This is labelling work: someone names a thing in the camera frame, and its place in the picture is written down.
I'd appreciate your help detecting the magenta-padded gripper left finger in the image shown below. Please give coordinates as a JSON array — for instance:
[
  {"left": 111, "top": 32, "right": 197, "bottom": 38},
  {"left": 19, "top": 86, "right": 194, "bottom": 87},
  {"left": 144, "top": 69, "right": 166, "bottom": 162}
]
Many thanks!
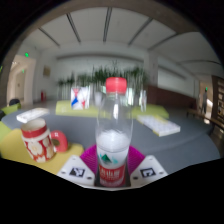
[{"left": 56, "top": 144, "right": 100, "bottom": 187}]

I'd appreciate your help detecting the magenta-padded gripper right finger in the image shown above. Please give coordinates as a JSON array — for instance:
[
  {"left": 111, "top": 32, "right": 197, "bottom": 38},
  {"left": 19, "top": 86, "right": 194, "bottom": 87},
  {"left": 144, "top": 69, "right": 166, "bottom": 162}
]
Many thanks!
[{"left": 126, "top": 145, "right": 169, "bottom": 188}]

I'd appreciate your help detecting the clear red-capped water bottle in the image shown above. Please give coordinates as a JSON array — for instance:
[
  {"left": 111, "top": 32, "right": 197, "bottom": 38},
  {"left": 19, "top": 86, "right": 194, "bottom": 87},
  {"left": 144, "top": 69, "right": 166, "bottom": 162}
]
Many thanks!
[{"left": 95, "top": 76, "right": 134, "bottom": 188}]

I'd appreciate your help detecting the small clear water bottle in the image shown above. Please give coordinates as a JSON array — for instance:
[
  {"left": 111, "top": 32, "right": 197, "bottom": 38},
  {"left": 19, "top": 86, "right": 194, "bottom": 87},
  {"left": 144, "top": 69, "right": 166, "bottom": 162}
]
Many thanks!
[{"left": 139, "top": 89, "right": 148, "bottom": 113}]

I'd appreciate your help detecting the white yellow booklet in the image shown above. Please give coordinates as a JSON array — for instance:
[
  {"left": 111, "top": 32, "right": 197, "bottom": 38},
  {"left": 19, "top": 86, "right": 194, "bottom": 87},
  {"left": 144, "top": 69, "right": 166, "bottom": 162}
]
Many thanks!
[{"left": 136, "top": 114, "right": 182, "bottom": 138}]

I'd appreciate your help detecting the red white floral mug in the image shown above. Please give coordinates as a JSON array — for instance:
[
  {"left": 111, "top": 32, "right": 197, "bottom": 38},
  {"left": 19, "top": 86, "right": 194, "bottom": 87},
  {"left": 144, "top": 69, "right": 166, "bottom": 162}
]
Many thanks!
[{"left": 20, "top": 117, "right": 69, "bottom": 164}]

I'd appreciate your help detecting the white open magazine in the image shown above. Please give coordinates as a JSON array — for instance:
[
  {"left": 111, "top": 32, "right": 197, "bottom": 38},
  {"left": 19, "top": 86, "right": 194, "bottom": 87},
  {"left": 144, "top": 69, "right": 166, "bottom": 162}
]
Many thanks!
[{"left": 15, "top": 107, "right": 51, "bottom": 124}]

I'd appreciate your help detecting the white red blue cube box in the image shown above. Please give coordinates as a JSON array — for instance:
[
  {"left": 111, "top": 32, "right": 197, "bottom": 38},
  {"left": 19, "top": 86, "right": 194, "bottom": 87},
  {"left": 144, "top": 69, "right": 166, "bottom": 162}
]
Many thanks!
[{"left": 70, "top": 85, "right": 91, "bottom": 111}]

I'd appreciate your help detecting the long wooden bench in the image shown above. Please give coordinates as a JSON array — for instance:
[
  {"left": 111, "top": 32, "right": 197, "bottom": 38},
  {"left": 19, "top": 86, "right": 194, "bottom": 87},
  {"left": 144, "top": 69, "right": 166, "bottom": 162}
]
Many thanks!
[{"left": 186, "top": 108, "right": 224, "bottom": 134}]

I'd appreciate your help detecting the lime green ottoman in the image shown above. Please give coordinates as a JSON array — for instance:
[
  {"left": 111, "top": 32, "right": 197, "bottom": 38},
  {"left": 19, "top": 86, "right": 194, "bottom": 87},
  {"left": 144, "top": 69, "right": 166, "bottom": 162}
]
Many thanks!
[{"left": 0, "top": 102, "right": 22, "bottom": 116}]

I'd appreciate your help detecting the black bag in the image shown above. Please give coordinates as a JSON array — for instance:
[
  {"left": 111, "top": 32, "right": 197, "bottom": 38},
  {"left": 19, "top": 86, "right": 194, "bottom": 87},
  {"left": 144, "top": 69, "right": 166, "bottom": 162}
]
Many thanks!
[{"left": 8, "top": 98, "right": 21, "bottom": 107}]

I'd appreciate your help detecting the row of potted green plants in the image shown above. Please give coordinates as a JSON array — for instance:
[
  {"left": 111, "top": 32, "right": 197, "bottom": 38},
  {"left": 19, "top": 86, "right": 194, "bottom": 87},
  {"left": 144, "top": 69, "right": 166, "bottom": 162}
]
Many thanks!
[{"left": 56, "top": 61, "right": 149, "bottom": 104}]

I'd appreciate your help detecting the wooden shelf unit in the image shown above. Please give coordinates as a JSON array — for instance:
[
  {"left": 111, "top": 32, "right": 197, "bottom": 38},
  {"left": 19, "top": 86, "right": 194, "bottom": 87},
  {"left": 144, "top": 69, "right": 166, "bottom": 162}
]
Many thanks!
[{"left": 211, "top": 75, "right": 224, "bottom": 118}]

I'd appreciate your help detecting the framed wall picture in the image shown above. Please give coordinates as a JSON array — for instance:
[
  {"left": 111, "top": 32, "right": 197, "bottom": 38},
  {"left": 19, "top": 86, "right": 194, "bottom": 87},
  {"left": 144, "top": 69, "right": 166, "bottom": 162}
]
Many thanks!
[{"left": 42, "top": 65, "right": 51, "bottom": 78}]

